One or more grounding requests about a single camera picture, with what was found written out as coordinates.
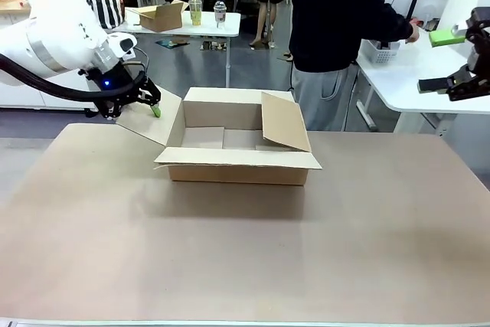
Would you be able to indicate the white folding table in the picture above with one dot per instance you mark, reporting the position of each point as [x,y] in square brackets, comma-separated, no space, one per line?
[214,30]

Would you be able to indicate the black white striped bag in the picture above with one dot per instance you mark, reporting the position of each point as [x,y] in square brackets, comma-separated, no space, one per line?
[103,1]

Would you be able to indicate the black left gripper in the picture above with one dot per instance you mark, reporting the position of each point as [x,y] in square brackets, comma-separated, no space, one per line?
[115,86]

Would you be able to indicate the large brown cardboard box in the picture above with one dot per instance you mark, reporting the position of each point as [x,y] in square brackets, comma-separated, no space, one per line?
[237,174]

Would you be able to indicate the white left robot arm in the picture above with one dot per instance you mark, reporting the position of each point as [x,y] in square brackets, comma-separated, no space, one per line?
[57,17]

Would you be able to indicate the person in navy sweatshirt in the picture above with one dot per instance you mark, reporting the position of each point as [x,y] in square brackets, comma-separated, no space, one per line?
[337,17]

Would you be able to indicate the clear plastic dome cup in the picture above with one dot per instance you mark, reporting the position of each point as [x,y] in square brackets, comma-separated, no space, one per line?
[220,15]

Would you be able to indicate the small white plastic basket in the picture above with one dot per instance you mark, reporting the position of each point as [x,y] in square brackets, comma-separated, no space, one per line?
[381,55]

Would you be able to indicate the person's right hand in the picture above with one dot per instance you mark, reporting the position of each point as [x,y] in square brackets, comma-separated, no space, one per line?
[413,34]

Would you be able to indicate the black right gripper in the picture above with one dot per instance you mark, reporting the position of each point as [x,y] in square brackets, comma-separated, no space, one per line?
[480,57]

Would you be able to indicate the green drink plastic cup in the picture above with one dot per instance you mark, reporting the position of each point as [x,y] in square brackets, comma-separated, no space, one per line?
[195,9]

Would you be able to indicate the small open cardboard box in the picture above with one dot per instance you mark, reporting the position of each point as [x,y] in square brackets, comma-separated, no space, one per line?
[161,18]

